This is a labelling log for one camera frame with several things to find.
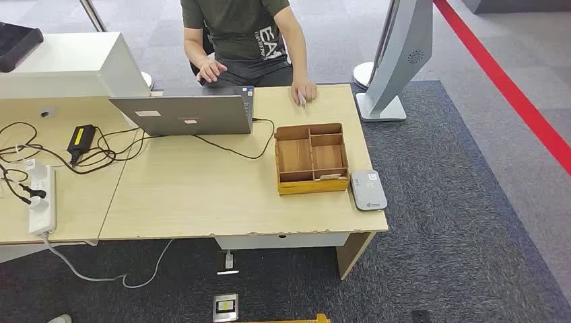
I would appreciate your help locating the white desk side panel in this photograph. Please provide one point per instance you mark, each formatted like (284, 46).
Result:
(18, 252)

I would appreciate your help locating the wooden organizer box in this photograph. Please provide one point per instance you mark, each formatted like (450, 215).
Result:
(294, 156)

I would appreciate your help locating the white cabinet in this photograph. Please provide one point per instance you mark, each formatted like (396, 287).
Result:
(67, 62)

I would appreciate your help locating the person's right forearm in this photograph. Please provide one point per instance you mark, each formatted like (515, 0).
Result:
(196, 47)

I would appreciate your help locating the grey card reader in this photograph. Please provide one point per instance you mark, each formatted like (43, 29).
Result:
(368, 191)

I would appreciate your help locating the person's left forearm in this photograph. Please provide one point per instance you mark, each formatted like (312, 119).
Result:
(296, 49)

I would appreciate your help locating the silver floor socket plate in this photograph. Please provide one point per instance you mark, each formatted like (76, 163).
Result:
(225, 307)

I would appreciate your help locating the grey kiosk stand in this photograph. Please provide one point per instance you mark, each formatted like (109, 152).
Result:
(397, 58)

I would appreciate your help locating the white desk drawer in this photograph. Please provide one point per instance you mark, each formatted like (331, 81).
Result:
(281, 241)

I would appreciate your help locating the person's left hand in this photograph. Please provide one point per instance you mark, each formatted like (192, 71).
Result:
(304, 89)

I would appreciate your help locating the black tray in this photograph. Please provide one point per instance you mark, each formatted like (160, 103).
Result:
(15, 44)

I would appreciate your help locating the black plug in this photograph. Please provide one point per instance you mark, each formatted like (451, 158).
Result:
(38, 194)

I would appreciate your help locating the grey laptop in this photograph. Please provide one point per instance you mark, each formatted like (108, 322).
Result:
(187, 116)

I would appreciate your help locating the white ID card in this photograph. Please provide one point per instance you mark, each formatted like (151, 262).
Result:
(303, 102)

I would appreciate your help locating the red floor tape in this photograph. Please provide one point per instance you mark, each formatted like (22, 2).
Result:
(504, 84)

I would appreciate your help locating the yellow floor tape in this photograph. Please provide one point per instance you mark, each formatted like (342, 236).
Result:
(321, 319)

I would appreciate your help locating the black power adapter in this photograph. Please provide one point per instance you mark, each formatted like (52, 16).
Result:
(81, 139)

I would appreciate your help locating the floor outlet with white plug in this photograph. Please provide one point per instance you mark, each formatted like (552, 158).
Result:
(228, 261)

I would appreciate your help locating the person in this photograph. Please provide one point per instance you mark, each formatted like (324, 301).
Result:
(241, 26)

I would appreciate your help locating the wooden desk leg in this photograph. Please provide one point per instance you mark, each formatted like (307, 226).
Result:
(350, 256)

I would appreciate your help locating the chrome stanchion white base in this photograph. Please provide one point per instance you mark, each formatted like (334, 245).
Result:
(363, 73)
(92, 13)

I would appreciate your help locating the white shoe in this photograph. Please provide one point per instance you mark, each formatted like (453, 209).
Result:
(60, 319)

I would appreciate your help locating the white plug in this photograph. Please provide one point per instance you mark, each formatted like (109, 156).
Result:
(38, 203)

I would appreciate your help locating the white power strip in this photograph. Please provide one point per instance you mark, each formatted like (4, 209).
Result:
(42, 214)

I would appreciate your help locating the person's right hand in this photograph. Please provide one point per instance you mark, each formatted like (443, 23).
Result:
(211, 71)

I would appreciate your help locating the beige room key card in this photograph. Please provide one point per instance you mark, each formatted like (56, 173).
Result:
(332, 177)

